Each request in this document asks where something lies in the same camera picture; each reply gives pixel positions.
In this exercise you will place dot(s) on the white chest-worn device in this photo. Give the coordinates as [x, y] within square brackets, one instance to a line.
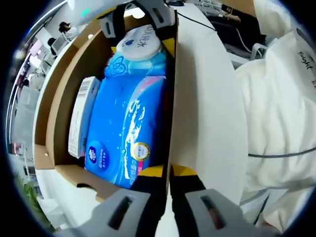
[306, 38]

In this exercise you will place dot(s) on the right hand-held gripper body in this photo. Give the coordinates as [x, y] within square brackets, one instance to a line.
[98, 7]

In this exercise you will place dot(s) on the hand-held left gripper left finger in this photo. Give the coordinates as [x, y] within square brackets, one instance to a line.
[111, 219]

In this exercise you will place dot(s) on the translucent desk partition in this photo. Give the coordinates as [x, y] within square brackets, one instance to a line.
[24, 116]

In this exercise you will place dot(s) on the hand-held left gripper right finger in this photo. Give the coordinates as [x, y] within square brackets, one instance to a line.
[209, 217]

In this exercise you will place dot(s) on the brown cardboard shoe box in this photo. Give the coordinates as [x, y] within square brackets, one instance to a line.
[61, 98]

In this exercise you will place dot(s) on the blue soft tissue pack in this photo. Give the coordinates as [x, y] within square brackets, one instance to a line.
[118, 123]

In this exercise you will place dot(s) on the white medicine box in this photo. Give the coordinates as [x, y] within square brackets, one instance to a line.
[79, 123]

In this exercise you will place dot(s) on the blue wet wipes pack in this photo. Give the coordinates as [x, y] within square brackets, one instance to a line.
[138, 44]

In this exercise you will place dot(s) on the person in white shirt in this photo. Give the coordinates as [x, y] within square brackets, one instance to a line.
[271, 111]

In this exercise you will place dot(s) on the green potted plant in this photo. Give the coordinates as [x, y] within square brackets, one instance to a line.
[29, 195]

